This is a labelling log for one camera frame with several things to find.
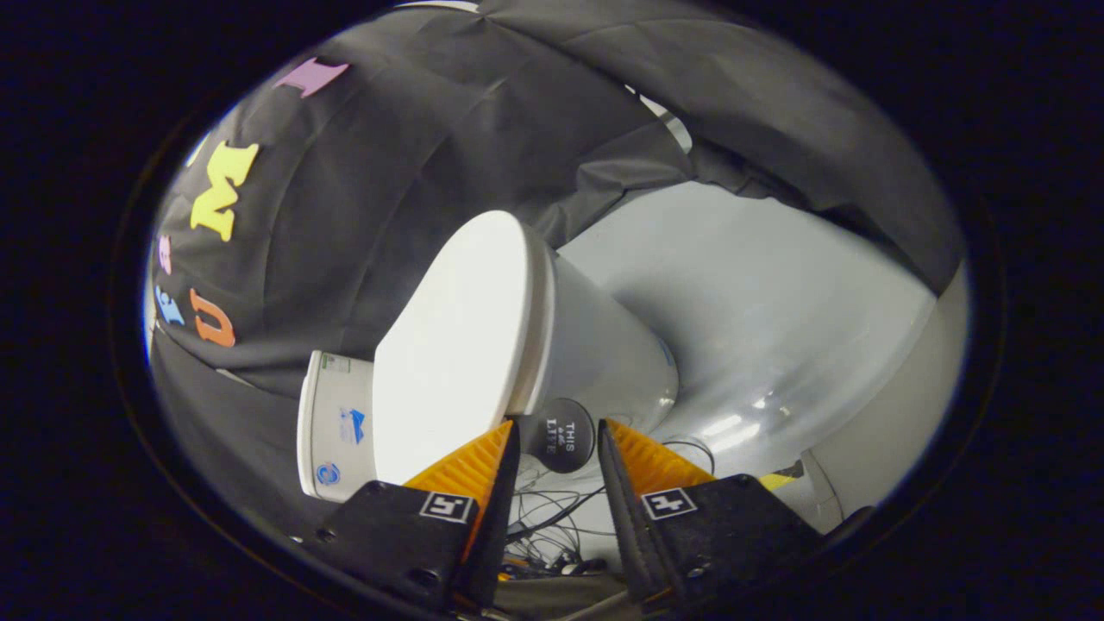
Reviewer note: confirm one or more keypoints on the white toilet bowl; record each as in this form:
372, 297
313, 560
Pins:
604, 345

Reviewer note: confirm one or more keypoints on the black round lid lifter tab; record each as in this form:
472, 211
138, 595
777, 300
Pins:
561, 440

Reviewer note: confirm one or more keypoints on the white toilet lid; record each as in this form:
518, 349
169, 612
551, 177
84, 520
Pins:
457, 345

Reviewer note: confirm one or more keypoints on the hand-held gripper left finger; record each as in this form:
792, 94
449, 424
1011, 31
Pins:
503, 517

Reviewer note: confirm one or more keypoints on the white toilet tank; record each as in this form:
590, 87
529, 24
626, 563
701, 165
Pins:
332, 431

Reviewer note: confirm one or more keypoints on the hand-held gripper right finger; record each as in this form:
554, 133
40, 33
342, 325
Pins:
621, 517

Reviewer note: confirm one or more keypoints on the black backdrop cloth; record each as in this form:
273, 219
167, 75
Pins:
345, 241

